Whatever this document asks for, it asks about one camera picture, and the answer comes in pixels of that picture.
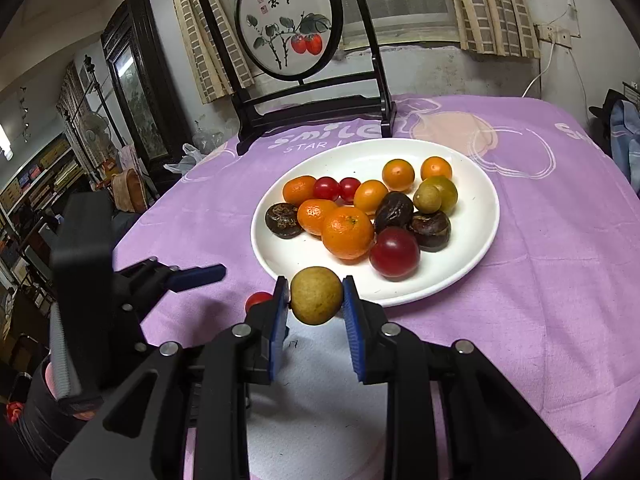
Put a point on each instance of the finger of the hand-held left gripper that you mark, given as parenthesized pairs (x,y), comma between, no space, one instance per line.
(200,276)

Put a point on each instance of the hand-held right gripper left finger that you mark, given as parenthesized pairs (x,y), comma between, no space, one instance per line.
(277,330)

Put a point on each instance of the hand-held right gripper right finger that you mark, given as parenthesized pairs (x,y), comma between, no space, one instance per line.
(352,330)

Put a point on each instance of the small red cherry tomato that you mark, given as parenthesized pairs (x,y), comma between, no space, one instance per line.
(326,187)
(348,190)
(257,301)

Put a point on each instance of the olive brown round fruit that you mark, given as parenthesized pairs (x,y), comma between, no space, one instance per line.
(317,302)
(426,199)

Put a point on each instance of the white round plate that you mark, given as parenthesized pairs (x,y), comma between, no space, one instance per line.
(310,265)

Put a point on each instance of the large dark red tomato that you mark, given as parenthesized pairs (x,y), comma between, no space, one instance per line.
(395,253)

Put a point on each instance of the dark brown water chestnut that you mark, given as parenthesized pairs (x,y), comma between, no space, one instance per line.
(283,220)
(393,211)
(431,231)

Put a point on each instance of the green tinged tangerine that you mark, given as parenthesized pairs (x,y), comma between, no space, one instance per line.
(450,195)

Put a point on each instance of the person's left forearm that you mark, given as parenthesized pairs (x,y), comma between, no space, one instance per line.
(35,430)

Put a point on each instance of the person's left hand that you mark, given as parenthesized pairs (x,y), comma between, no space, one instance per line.
(49,377)

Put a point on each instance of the brown wicker basket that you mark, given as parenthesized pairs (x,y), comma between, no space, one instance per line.
(129,190)

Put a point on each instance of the shelf with books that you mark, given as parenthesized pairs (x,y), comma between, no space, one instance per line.
(40,180)

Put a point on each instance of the white plastic bag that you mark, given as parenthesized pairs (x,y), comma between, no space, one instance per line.
(187,157)

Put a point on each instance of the white standing fan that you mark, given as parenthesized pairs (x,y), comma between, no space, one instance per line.
(94,127)

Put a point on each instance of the purple printed tablecloth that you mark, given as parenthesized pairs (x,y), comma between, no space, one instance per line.
(525,260)

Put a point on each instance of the dark wood framed painting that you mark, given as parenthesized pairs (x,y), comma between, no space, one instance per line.
(137,90)

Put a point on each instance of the beige checked curtain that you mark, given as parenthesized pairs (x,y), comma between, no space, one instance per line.
(495,5)
(205,35)

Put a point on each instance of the round painted table screen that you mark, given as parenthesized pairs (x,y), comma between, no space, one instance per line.
(285,25)

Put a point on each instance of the blue cloth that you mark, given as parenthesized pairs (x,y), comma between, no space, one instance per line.
(625,135)

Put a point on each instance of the black hat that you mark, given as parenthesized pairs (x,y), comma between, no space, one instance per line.
(605,107)

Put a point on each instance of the white wall socket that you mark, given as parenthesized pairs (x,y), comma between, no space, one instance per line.
(557,32)

